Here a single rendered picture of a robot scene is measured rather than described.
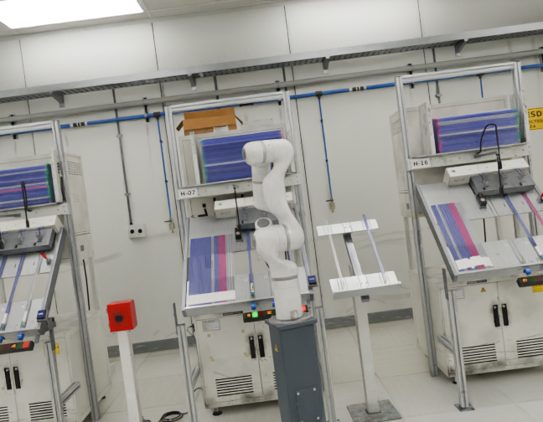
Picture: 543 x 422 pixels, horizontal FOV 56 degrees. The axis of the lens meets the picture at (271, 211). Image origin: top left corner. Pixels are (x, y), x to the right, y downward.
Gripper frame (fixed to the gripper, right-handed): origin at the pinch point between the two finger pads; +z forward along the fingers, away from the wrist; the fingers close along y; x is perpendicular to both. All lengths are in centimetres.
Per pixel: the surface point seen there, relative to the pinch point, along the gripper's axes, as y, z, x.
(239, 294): -18.2, 14.4, -6.6
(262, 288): -5.3, 14.5, -4.6
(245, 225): -11.5, 11.6, 40.6
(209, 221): -34, 16, 53
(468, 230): 114, 13, 16
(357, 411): 38, 74, -53
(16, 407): -159, 72, -25
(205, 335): -43, 51, -6
